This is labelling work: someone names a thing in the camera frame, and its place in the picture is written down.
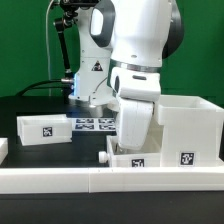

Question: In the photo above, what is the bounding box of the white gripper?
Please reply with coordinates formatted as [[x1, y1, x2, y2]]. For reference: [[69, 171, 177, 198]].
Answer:
[[116, 98, 153, 150]]

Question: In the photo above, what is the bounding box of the white front drawer box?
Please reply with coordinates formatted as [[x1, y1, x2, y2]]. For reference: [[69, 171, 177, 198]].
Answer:
[[98, 135, 161, 167]]

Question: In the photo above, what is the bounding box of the white drawer box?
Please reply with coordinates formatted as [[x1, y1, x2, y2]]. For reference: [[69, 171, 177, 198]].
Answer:
[[17, 114, 72, 146], [98, 135, 161, 167]]

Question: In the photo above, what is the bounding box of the white drawer cabinet frame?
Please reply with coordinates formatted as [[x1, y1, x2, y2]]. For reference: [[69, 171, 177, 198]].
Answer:
[[148, 95, 224, 167]]

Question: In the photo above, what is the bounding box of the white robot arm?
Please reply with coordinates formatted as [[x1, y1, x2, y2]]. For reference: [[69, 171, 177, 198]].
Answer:
[[71, 0, 184, 150]]

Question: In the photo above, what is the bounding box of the white rear drawer box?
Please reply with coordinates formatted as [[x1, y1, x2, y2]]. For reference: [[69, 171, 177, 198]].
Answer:
[[17, 114, 72, 146]]

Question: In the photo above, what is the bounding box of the marker tag sheet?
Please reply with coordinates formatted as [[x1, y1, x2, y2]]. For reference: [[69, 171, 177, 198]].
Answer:
[[70, 118, 115, 131]]

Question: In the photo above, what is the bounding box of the white left fence block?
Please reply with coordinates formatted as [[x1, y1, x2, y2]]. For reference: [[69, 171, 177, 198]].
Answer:
[[0, 138, 8, 165]]

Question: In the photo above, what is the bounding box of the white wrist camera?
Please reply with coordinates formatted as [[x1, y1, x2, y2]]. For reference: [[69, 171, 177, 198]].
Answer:
[[110, 67, 161, 102]]

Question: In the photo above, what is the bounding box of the white front fence rail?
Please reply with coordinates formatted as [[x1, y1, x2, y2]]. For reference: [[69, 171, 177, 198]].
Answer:
[[0, 166, 224, 194]]

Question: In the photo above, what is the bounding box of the black cable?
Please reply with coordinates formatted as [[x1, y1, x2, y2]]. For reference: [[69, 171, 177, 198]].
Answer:
[[15, 78, 75, 97]]

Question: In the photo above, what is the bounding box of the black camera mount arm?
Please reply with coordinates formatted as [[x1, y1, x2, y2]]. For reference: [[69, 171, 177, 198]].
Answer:
[[53, 0, 99, 84]]

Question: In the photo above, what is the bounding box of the grey thin cable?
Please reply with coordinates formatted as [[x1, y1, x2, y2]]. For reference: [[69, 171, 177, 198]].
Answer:
[[45, 0, 56, 97]]

